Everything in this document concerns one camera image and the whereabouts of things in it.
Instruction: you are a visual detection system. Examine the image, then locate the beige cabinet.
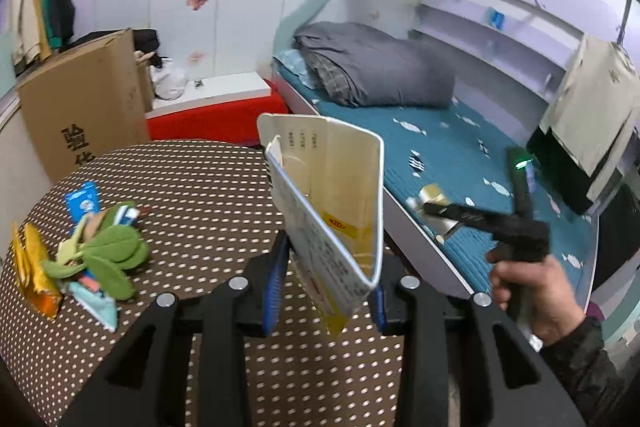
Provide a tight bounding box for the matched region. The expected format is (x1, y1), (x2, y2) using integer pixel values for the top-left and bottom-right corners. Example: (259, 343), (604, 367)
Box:
(0, 99), (56, 258)

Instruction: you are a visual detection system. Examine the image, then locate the white plastic bag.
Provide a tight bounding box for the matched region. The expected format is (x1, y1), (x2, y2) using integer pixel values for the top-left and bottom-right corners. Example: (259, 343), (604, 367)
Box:
(150, 57), (188, 101)

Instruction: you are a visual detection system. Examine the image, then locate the person's right hand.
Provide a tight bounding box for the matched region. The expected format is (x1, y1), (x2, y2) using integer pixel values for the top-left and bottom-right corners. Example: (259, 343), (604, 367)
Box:
(487, 247), (586, 347)

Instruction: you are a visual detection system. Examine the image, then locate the cream hanging garment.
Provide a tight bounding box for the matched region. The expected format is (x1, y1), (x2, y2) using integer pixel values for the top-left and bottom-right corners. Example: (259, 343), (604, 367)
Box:
(11, 0), (43, 68)

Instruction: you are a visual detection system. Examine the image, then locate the large cardboard box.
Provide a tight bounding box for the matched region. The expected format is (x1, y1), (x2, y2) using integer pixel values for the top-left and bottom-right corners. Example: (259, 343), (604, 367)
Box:
(17, 28), (151, 182)

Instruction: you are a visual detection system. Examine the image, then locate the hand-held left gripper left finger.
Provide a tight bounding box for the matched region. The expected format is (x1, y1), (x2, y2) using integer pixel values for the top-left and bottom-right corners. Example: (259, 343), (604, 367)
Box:
(60, 232), (293, 427)

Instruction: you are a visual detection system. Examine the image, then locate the small cardboard box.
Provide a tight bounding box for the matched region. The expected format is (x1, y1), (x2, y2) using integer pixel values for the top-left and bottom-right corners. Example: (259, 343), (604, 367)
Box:
(135, 57), (156, 112)

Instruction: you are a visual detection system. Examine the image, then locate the orange foil wrapper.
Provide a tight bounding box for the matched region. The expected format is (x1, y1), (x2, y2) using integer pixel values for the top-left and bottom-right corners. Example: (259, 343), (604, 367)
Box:
(24, 224), (63, 319)

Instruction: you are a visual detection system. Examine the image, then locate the yellow foil wrapper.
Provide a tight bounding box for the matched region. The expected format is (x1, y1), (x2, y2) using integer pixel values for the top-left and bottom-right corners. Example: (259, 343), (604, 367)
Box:
(11, 222), (31, 293)

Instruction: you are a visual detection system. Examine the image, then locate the cream hanging cloth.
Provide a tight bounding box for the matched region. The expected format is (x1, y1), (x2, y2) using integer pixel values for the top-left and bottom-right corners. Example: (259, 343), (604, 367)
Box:
(539, 34), (640, 178)

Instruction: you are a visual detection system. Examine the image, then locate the blue checkered pillow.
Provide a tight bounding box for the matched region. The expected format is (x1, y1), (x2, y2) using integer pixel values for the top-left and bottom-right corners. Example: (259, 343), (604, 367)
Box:
(274, 48), (321, 90)

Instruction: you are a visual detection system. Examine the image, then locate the teal fish print bedsheet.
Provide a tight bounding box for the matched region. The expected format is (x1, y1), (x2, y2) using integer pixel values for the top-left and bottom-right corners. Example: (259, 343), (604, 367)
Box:
(272, 49), (601, 298)

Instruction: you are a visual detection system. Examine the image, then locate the gold silver foil wrapper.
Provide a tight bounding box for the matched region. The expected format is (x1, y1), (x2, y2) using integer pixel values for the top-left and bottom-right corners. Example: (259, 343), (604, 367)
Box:
(407, 184), (466, 240)

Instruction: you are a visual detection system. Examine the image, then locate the yellow hanging garment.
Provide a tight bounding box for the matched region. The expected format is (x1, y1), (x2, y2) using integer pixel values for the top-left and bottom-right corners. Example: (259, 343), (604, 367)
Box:
(32, 0), (53, 58)

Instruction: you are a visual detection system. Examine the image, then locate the white wooden step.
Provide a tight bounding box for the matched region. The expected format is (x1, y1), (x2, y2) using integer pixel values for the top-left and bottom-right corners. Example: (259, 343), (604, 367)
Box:
(145, 73), (273, 118)

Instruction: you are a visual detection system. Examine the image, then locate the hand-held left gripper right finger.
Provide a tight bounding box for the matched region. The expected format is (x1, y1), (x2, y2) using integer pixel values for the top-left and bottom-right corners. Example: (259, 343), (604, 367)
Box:
(370, 254), (586, 427)

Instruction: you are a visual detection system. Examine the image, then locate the brown polka dot tablecloth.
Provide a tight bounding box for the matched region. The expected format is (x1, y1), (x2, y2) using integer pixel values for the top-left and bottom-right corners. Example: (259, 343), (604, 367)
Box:
(0, 139), (481, 427)

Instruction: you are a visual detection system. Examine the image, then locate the green leaf plush toy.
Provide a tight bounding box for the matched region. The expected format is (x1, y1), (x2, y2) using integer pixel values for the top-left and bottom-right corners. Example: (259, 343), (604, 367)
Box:
(41, 202), (151, 300)

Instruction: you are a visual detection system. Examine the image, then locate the white bed shelf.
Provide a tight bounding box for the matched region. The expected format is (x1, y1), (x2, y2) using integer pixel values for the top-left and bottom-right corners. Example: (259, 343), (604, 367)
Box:
(415, 2), (571, 98)

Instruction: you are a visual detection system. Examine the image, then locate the red cloth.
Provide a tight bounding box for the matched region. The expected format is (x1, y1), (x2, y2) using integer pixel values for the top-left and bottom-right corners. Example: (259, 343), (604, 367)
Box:
(145, 79), (291, 145)

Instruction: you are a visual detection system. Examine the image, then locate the black bag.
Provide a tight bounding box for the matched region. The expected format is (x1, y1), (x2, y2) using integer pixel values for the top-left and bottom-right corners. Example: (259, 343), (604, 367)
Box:
(132, 29), (161, 68)

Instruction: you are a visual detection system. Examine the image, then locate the light teal wrapper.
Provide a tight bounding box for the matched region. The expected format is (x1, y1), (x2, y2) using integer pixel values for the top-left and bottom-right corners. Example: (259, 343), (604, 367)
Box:
(67, 279), (118, 333)

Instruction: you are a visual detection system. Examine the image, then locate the grey blanket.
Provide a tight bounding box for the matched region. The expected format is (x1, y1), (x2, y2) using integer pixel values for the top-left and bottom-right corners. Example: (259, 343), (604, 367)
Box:
(293, 22), (456, 108)

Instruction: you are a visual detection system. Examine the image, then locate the blue snack wrapper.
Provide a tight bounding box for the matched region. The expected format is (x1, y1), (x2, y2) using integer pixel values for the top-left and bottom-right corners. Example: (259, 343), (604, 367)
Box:
(65, 182), (101, 223)

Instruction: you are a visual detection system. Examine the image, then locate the white yellow paper carton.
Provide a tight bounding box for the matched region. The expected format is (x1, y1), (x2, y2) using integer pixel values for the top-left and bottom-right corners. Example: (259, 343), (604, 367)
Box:
(256, 113), (385, 337)

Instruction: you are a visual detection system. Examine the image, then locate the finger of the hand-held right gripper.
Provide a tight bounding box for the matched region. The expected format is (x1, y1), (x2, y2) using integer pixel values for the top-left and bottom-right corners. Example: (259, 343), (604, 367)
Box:
(422, 202), (496, 235)

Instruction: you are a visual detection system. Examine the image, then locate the person's right forearm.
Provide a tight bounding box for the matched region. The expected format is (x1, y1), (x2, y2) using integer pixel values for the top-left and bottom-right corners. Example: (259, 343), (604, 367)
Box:
(540, 314), (631, 427)

